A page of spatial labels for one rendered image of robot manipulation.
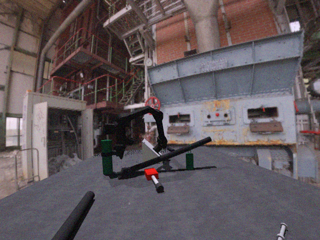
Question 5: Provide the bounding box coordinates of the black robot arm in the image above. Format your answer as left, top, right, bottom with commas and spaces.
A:
103, 105, 168, 154

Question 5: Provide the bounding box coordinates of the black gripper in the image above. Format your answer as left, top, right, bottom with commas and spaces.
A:
113, 133, 127, 159

